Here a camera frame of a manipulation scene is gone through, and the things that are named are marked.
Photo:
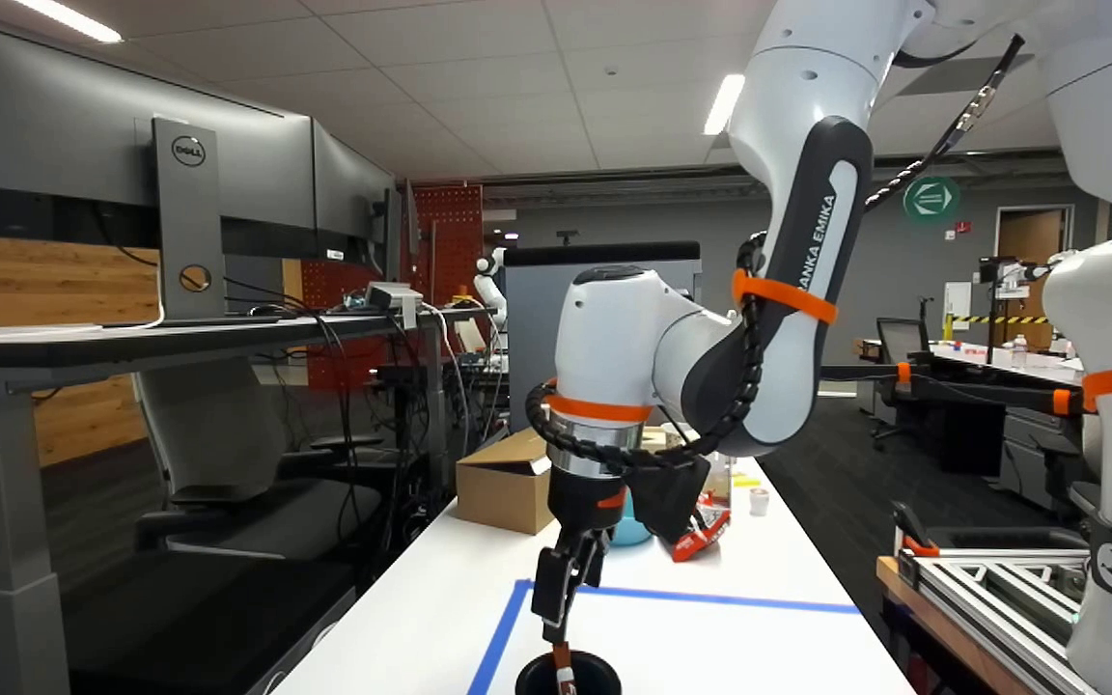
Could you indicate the aluminium rail base frame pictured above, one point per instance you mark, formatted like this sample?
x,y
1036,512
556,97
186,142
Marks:
x,y
1005,601

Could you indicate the orange Expo marker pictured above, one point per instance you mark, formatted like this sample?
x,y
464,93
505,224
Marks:
x,y
562,660

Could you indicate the brown wooden door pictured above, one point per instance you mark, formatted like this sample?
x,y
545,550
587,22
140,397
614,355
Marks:
x,y
1031,263

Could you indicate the grey office chair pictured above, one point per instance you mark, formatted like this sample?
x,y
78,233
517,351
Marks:
x,y
213,439

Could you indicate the small white bottle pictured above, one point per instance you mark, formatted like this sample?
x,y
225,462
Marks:
x,y
755,494

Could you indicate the wooden bench board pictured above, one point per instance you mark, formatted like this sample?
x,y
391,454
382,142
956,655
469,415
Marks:
x,y
926,632

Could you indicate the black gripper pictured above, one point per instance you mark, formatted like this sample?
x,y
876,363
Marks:
x,y
585,502

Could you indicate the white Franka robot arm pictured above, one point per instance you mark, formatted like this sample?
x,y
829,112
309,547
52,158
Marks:
x,y
812,77

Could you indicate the brown cardboard box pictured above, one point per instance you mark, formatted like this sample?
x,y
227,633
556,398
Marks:
x,y
503,484

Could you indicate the large Dell monitor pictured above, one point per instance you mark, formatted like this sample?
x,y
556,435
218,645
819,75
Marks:
x,y
55,128

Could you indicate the blue tape outline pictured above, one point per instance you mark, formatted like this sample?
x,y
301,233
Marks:
x,y
710,601

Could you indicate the round green sign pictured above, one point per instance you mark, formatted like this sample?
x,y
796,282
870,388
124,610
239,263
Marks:
x,y
930,200

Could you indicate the teal plastic object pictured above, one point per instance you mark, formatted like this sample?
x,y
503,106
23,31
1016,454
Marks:
x,y
629,528

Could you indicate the long ceiling light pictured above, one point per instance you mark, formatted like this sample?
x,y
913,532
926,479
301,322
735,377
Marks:
x,y
724,102
65,17

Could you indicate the grey standing desk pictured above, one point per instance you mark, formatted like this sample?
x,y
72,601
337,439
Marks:
x,y
16,542

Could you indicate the small grey monitor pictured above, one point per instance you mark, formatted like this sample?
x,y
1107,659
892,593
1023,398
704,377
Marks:
x,y
347,180

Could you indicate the dark teal cup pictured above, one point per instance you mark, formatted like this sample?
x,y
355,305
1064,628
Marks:
x,y
597,676

